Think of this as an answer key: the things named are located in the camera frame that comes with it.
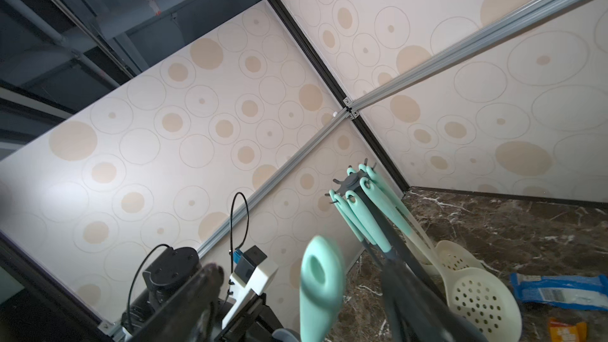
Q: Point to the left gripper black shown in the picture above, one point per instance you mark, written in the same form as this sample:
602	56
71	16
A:
256	321

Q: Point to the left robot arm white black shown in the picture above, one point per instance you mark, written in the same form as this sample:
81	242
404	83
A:
163	279

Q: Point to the cream skimmer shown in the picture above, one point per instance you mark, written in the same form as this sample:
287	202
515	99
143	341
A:
384	201

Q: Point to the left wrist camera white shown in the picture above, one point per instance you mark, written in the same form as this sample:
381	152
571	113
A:
252	276

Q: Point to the grey skimmer mint handle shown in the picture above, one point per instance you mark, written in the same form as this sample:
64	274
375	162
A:
350	218

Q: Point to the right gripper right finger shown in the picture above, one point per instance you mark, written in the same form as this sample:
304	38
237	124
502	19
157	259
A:
415	313

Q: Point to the grey skimmer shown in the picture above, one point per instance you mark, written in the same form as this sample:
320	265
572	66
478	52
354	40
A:
321	292
364	214

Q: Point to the grey utensil rack stand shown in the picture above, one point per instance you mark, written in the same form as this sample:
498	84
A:
401	252

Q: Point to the blue snack packet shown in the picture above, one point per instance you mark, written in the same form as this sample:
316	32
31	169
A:
566	292

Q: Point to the orange snack packet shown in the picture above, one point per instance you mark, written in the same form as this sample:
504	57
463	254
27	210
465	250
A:
564	332

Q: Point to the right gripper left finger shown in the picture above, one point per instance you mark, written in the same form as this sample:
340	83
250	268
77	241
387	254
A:
191	313

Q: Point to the aluminium frame bar horizontal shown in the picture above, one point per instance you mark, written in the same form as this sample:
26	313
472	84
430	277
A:
529	16

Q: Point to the cream skimmer mint handle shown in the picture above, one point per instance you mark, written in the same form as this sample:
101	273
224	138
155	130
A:
451	254
480	298

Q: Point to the aluminium frame bar left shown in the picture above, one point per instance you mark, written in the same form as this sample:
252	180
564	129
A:
273	181

